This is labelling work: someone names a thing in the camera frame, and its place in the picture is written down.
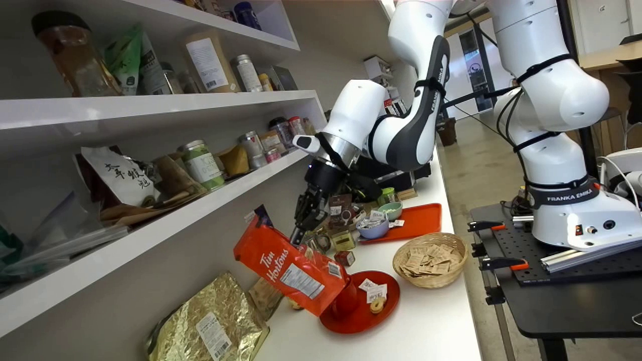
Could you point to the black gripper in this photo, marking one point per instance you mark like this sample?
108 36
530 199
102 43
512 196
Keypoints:
328 180

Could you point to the orange packet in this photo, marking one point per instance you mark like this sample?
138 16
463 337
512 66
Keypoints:
291 267

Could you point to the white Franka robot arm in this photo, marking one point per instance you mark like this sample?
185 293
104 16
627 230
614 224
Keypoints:
563 93

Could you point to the pink labelled packet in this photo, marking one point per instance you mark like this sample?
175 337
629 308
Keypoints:
272 148

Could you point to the brown packet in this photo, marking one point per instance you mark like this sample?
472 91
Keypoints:
235 162

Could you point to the dark packet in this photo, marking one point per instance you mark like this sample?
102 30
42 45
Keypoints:
285 76

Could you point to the green packet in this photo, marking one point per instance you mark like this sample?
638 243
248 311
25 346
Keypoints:
131 61

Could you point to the dark brown jar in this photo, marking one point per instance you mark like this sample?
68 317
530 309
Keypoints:
342 212

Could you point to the small yellow box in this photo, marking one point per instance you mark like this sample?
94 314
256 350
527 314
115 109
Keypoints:
342 238

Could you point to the lavender bowl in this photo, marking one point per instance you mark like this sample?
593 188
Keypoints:
373 229

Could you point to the green cup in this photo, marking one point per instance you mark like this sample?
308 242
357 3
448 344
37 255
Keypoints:
390 203

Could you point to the clear bottle silver lid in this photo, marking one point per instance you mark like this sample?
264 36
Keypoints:
253 150

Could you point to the dark lidded jar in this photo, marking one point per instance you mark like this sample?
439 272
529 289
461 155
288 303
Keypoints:
279 133

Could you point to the red lidded jar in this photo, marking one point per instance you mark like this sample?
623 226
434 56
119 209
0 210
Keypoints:
298 125

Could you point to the red cup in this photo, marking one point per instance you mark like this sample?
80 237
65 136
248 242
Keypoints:
350 302

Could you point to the small kraft pouch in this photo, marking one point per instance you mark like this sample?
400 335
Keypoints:
264 300

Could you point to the white sachet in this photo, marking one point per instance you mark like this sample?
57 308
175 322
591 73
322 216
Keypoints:
373 289

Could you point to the orange tray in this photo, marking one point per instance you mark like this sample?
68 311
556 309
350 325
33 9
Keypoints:
419 223

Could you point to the small yellow snack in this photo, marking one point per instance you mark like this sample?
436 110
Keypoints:
378 305

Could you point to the jar with green white label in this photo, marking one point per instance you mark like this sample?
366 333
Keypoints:
203 167

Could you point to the red plate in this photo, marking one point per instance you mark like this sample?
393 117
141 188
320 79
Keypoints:
363 324

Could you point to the pile of crackers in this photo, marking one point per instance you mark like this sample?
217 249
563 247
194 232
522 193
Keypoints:
432 258

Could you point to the wicker basket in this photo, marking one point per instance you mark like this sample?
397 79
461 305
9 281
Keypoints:
432 281

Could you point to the small tan jar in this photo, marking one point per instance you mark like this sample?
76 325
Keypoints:
266 81

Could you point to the gold foil bag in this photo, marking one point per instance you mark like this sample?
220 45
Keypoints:
208 322

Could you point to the pale cylindrical canister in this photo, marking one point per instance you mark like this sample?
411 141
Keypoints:
248 75

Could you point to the wooden utensils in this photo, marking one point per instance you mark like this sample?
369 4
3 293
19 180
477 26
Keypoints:
148 209

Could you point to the dark waste bin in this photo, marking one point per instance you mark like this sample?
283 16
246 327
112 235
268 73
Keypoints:
452 133

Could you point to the kraft brown box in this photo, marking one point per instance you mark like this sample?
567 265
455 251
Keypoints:
208 63

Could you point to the white paper bag black characters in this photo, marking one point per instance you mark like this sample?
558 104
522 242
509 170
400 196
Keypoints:
123 174

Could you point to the orange black clamp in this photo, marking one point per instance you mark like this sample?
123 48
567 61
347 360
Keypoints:
499 226
504 265

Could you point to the large dark blue can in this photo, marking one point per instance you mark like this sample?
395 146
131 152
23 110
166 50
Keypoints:
246 13

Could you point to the dark background screen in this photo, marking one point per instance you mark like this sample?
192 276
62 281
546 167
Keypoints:
478 66

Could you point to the clear plastic bags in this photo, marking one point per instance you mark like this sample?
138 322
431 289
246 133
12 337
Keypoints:
60 243

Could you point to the black robot table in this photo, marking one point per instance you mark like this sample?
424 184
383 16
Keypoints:
568 308

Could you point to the metal mounting bar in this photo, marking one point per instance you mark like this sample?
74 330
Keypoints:
583 255

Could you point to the large jar brown contents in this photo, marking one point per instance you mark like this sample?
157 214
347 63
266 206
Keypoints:
73 56

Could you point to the white device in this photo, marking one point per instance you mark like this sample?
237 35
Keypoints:
624 170

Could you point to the wooden desk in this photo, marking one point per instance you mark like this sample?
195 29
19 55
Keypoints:
612 61

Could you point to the blue and white wall card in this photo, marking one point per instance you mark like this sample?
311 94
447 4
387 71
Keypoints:
262 212

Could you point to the white wall shelf unit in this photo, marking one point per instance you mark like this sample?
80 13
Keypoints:
133 110

